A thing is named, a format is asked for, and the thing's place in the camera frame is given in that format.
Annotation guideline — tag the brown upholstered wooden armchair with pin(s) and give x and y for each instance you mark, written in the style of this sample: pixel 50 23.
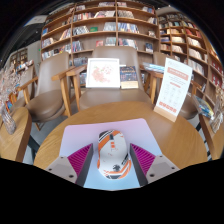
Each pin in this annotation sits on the brown upholstered wooden armchair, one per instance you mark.
pixel 113 98
pixel 50 90
pixel 190 108

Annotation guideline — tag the white sign on wooden base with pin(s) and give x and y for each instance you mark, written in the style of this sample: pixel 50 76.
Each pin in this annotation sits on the white sign on wooden base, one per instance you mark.
pixel 175 88

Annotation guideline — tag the blue-pink gradient mouse pad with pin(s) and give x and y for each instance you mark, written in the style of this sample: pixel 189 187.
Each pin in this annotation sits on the blue-pink gradient mouse pad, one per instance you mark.
pixel 80 135

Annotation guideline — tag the wide wooden bookshelf with books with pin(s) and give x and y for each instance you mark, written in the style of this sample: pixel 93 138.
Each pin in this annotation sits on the wide wooden bookshelf with books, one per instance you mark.
pixel 100 30

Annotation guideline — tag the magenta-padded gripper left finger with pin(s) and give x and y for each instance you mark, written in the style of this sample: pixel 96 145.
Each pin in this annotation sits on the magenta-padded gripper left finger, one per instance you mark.
pixel 80 159

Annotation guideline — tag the white framed floral picture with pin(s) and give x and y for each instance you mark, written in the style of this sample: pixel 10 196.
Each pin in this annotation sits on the white framed floral picture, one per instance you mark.
pixel 102 73

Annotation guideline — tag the light blue flat book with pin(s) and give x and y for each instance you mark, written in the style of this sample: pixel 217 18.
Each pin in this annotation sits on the light blue flat book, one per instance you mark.
pixel 154 67

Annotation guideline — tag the white and orange computer mouse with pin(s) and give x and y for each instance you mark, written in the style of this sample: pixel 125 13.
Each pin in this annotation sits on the white and orange computer mouse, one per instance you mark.
pixel 113 155

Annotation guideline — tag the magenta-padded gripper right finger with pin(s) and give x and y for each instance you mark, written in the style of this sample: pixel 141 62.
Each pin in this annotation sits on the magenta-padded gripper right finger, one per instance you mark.
pixel 143 159

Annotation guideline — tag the dark blue book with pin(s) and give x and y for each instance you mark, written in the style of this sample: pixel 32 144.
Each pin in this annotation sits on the dark blue book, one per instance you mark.
pixel 129 77

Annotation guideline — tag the distant wooden bookshelf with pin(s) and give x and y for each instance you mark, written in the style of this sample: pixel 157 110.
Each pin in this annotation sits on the distant wooden bookshelf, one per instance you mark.
pixel 19 58

